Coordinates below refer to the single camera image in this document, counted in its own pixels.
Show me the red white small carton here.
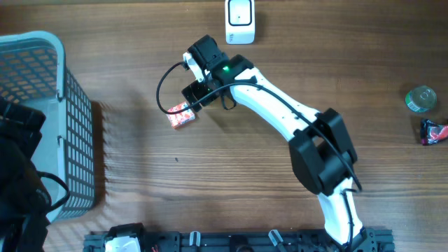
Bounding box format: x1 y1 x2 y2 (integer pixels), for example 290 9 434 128
167 101 196 129

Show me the round tin can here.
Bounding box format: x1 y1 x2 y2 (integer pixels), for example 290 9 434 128
405 85 437 113

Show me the black red snack packet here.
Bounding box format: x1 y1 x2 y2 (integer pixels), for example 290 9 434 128
420 119 447 146

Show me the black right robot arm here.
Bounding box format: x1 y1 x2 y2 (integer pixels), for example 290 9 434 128
182 35 363 249

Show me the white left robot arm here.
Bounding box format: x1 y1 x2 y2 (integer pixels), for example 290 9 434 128
1 98 70 252

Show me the white barcode scanner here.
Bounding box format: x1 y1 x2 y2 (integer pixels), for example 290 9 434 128
225 0 256 45

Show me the grey plastic basket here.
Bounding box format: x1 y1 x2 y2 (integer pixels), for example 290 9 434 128
1 31 95 222

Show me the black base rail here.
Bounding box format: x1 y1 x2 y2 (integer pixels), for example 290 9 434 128
83 222 396 252

